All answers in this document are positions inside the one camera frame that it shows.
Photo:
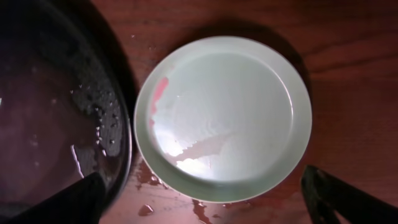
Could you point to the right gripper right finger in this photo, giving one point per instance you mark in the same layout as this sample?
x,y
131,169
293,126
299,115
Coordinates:
x,y
325,195

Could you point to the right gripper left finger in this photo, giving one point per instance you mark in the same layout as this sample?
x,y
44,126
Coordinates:
x,y
80,203

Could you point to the light blue plate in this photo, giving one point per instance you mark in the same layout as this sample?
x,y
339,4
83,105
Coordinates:
x,y
223,119

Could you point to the black round tray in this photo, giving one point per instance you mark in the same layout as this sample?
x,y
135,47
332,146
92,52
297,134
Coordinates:
x,y
63,115

